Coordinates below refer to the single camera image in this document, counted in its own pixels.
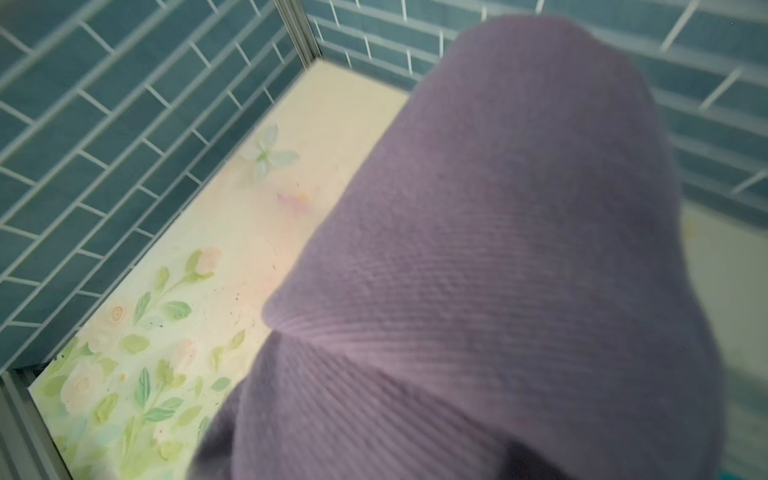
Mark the purple trousers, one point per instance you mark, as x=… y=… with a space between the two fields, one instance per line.
x=500 y=293

